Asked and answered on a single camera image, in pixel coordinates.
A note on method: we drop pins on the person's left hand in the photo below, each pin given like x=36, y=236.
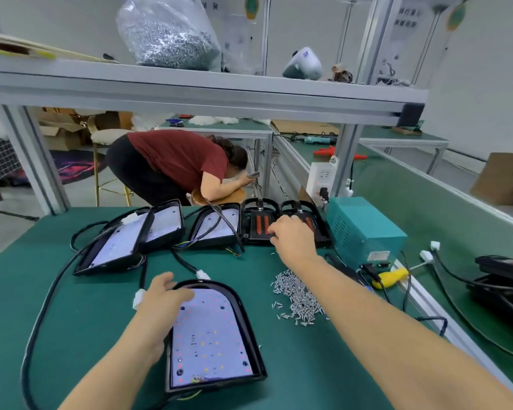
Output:
x=158, y=311

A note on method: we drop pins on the person's right hand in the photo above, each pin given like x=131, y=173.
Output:
x=292, y=241

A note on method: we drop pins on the heap of small silver screws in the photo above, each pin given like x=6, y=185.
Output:
x=297, y=296

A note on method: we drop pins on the blue black electric screwdriver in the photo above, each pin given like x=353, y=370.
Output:
x=346, y=267

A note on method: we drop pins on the stack of unassembled lamp housings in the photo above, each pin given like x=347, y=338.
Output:
x=120, y=239

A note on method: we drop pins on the person's left forearm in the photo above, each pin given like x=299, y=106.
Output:
x=102, y=384

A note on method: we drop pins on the person's right forearm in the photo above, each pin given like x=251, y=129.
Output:
x=393, y=337

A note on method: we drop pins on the black cover orange strips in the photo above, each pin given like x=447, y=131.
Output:
x=258, y=222
x=318, y=222

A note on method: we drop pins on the white power strip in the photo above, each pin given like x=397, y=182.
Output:
x=321, y=176

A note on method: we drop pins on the teal power supply box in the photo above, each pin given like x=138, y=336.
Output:
x=363, y=226

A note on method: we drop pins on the red tool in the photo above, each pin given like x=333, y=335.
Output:
x=325, y=152

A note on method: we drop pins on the teal hand tool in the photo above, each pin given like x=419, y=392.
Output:
x=316, y=139

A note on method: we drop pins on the yellow plug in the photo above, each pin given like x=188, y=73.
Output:
x=391, y=277

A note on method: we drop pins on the small green workbench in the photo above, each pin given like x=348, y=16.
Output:
x=231, y=128

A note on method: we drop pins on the green workbench white legs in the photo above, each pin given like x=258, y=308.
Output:
x=402, y=136

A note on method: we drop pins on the colourful round rug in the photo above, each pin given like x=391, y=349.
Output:
x=73, y=166

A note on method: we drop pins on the white handheld device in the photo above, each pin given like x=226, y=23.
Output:
x=303, y=64

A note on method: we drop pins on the round beige stool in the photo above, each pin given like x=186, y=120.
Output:
x=107, y=136

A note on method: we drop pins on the open brown cardboard carton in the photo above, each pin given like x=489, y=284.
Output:
x=64, y=132

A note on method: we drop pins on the brown cardboard box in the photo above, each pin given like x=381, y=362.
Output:
x=504, y=176

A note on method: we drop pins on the clear bag of screws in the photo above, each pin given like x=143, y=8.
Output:
x=167, y=34

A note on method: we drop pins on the beige flat folder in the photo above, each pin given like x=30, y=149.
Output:
x=26, y=48

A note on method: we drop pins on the aluminium shelf frame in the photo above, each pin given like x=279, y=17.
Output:
x=197, y=94

